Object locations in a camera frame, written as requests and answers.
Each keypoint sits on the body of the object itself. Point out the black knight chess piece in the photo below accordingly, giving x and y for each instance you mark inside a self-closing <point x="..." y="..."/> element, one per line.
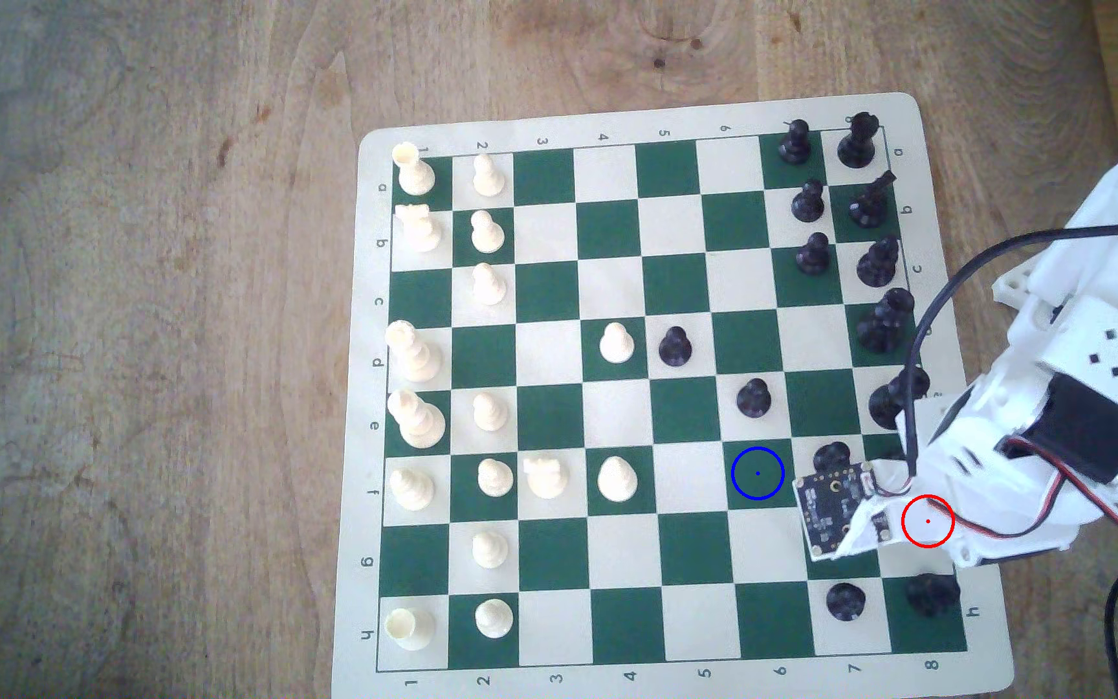
<point x="870" y="206"/>

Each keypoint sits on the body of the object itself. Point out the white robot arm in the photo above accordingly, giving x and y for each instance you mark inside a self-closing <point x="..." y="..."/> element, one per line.
<point x="1117" y="354"/>

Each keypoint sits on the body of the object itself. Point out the white queen chess piece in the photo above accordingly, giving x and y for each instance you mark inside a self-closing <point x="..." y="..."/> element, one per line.
<point x="415" y="357"/>

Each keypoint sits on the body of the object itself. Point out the white bishop chess piece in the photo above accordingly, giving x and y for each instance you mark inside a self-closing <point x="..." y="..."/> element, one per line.
<point x="411" y="490"/>

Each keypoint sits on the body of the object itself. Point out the white rook chess piece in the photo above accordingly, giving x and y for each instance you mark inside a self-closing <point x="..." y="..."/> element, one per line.
<point x="415" y="177"/>
<point x="409" y="629"/>

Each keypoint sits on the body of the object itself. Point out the black camera circuit board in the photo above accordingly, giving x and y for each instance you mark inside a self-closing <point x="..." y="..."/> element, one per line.
<point x="833" y="510"/>

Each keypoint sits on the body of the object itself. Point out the white king chess piece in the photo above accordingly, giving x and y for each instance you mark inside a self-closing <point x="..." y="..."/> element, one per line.
<point x="420" y="424"/>

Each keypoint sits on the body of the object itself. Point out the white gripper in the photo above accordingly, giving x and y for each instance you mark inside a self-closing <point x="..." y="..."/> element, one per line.
<point x="869" y="532"/>

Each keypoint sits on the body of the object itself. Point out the white knight chess piece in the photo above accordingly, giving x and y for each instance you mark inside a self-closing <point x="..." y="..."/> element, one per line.
<point x="419" y="231"/>
<point x="546" y="479"/>

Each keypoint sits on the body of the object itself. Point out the black king chess piece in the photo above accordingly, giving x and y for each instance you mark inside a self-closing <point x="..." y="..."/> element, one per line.
<point x="884" y="405"/>

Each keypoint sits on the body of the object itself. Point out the white pawn chess piece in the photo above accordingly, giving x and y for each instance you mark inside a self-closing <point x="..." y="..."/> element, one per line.
<point x="488" y="179"/>
<point x="494" y="619"/>
<point x="487" y="236"/>
<point x="495" y="479"/>
<point x="490" y="415"/>
<point x="489" y="550"/>
<point x="616" y="346"/>
<point x="490" y="287"/>
<point x="617" y="481"/>

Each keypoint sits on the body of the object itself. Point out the black queen chess piece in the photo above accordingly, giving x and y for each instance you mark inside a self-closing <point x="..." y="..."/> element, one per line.
<point x="881" y="328"/>

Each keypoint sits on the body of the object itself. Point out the green and cream chess mat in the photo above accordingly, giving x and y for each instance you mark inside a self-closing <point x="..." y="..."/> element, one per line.
<point x="559" y="408"/>

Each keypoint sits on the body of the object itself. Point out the black bishop chess piece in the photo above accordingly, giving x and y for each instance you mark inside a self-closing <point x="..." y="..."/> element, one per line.
<point x="876" y="265"/>

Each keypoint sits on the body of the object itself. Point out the black rook chess piece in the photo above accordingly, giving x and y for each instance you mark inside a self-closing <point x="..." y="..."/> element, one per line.
<point x="934" y="595"/>
<point x="857" y="146"/>

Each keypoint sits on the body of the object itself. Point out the black pawn chess piece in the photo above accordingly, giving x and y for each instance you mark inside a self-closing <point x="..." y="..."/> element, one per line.
<point x="845" y="602"/>
<point x="675" y="349"/>
<point x="808" y="204"/>
<point x="813" y="257"/>
<point x="755" y="400"/>
<point x="795" y="146"/>
<point x="831" y="454"/>

